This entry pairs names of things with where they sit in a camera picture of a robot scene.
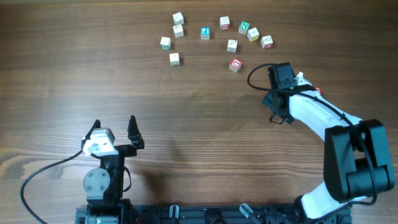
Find wooden block red side right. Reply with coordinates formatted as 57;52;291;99
261;35;274;49

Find wooden block with picture centre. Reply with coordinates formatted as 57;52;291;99
227;39;238;52

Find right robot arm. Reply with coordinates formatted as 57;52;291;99
262;62;396;223

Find wooden block red side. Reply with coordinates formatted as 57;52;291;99
220;16;231;30
261;35;274;49

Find wooden block green side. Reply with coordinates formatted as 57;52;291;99
160;37;172;50

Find right black camera cable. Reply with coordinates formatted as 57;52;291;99
246;63;379;207

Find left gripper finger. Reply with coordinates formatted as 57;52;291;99
81;119;101;148
127;115;145;149

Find wooden block with tree picture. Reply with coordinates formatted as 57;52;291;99
173;24;184;38

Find red letter A block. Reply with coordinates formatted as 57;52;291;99
169;53;180;66

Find left black camera cable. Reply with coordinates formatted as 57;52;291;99
19;148;85;224

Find black camera cable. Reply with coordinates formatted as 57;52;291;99
246;63;379;207
19;148;85;224

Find wooden block red side top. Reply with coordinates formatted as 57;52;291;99
220;16;231;30

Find red letter U block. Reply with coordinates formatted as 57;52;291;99
229;58;242;73

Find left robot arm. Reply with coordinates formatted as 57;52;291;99
75;115;144;224

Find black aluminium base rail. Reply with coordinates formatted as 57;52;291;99
74;202;353;224

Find plain wooden block top left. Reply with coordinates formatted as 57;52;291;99
172;12;184;25

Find blue letter P block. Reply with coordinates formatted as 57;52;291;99
200;27;210;40

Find wooden block yellow side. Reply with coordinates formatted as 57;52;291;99
247;27;259;42

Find green letter N block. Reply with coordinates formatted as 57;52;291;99
238;21;250;35

